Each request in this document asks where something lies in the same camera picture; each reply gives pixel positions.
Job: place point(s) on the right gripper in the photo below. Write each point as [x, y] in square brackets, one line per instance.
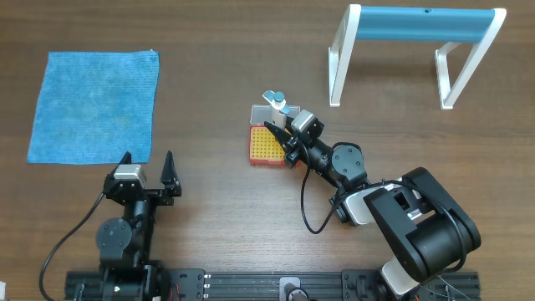
[314, 131]

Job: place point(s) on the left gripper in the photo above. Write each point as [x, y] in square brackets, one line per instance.
[161, 195]

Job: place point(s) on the white pipette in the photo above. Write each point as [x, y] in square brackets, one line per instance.
[278, 112]

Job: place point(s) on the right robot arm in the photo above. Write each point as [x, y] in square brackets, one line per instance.
[426, 234]

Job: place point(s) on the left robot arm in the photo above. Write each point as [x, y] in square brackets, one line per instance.
[125, 238]

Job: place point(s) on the red and yellow tip box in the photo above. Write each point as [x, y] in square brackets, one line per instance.
[263, 146]

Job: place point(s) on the blue cloth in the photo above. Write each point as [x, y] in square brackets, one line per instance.
[92, 108]

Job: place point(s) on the white and blue stand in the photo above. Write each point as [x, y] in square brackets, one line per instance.
[418, 23]

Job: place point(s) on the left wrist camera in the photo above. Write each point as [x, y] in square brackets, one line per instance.
[130, 173]

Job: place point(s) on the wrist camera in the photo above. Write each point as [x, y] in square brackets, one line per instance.
[130, 173]
[303, 120]

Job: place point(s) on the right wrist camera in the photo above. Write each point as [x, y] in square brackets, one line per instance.
[303, 120]

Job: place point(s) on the mounting rail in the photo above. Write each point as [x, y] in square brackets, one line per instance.
[242, 285]

